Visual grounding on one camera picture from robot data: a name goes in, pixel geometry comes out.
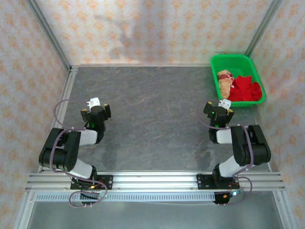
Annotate red printed t-shirt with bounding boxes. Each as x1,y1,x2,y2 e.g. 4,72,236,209
216,69,263,102

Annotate green plastic basket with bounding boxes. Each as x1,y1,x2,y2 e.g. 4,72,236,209
210,54,266,108

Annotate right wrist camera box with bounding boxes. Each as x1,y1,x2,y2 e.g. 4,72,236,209
218,99,232,109

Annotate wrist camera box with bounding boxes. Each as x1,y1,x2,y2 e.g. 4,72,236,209
218,99,232,109
86,97,102,107

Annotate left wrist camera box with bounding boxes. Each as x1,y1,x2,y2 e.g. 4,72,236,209
86,97,102,107

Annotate aluminium side rail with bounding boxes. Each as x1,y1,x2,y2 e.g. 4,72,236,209
38,66,79,173

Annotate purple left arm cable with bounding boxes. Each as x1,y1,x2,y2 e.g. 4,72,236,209
53,99,108,208

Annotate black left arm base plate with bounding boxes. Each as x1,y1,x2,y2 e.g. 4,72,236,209
70,175,114,191

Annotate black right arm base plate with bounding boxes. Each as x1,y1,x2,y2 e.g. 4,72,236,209
196,173,240,190

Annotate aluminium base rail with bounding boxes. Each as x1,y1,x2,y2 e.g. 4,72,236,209
25,171,286,192

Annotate aluminium frame post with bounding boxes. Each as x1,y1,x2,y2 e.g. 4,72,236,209
243,0,285,57
25,0,72,71

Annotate grey slotted cable duct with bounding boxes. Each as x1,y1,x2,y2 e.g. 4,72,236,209
35,192,216,202

